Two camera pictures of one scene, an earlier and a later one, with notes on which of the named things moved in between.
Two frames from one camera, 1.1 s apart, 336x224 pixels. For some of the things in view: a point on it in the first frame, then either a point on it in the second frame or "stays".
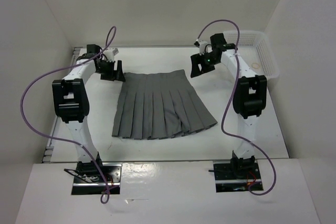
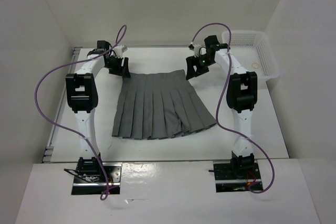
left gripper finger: [107, 76] -> [115, 71]
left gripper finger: [120, 76] -> [126, 70]
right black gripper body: [209, 60] stays
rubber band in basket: [256, 63] stays
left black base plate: [88, 180] stays
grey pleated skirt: [158, 105] stays
